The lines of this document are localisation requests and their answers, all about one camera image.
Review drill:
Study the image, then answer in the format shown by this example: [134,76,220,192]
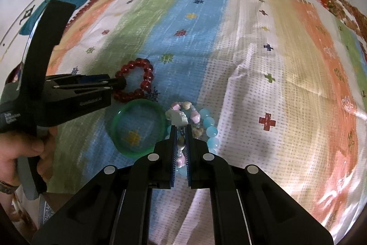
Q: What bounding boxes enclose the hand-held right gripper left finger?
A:
[31,124,178,245]

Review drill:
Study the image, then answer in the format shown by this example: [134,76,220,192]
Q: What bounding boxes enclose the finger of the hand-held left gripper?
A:
[44,74,116,84]
[54,77,127,95]

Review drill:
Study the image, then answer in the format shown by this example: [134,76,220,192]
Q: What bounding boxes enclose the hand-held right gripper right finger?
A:
[186,124,334,245]

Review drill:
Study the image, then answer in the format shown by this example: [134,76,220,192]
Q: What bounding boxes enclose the light blue bead bracelet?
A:
[178,108,221,178]

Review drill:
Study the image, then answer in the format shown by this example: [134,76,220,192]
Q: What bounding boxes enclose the shell and pink bead bracelet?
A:
[166,101,207,170]

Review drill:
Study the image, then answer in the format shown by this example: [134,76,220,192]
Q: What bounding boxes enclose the dark red bead bracelet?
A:
[113,58,156,104]

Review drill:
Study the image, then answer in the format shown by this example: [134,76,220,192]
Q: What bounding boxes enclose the silver metal tin box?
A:
[37,193,68,234]

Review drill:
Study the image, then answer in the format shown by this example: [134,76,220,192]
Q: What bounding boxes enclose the person's left hand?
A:
[0,127,58,185]

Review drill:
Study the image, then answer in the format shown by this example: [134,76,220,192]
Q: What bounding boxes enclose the green jade bangle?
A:
[107,99,167,159]

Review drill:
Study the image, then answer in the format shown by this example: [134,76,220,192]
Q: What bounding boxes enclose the metal wristwatch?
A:
[0,180,19,194]

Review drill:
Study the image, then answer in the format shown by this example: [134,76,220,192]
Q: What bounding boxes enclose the white headboard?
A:
[0,0,92,62]

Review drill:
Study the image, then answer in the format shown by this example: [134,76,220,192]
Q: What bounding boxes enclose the colourful striped mat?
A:
[37,0,367,237]

